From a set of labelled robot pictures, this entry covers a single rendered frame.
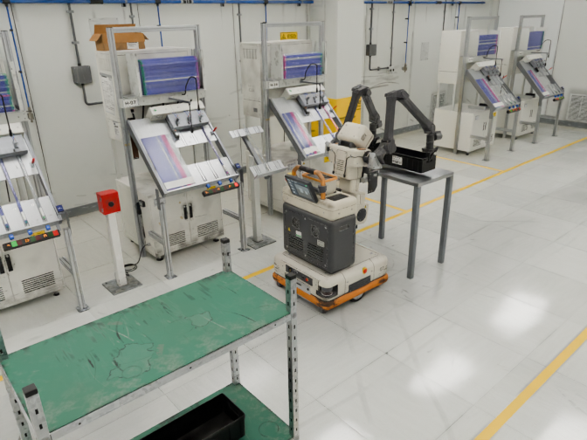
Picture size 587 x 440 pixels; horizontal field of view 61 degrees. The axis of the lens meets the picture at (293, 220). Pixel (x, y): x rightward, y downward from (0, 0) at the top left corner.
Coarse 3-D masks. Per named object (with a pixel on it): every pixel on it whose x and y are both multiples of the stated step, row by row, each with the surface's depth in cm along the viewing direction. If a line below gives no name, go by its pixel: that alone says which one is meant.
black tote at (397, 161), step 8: (376, 144) 417; (400, 152) 404; (408, 152) 398; (416, 152) 392; (384, 160) 397; (392, 160) 391; (400, 160) 385; (408, 160) 379; (416, 160) 373; (424, 160) 370; (432, 160) 377; (408, 168) 381; (416, 168) 375; (424, 168) 373; (432, 168) 381
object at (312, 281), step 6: (282, 264) 369; (288, 264) 363; (282, 270) 371; (288, 270) 365; (294, 270) 359; (300, 270) 355; (300, 276) 355; (306, 276) 350; (312, 276) 346; (306, 282) 352; (312, 282) 346; (318, 282) 341; (318, 288) 343
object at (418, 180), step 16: (384, 176) 387; (400, 176) 379; (416, 176) 379; (432, 176) 378; (448, 176) 386; (384, 192) 448; (416, 192) 367; (448, 192) 393; (384, 208) 454; (416, 208) 370; (448, 208) 399; (384, 224) 461; (416, 224) 376; (416, 240) 383
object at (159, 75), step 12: (144, 60) 387; (156, 60) 391; (168, 60) 397; (180, 60) 404; (192, 60) 411; (144, 72) 387; (156, 72) 394; (168, 72) 400; (180, 72) 407; (192, 72) 414; (144, 84) 390; (156, 84) 396; (168, 84) 402; (180, 84) 409; (192, 84) 417
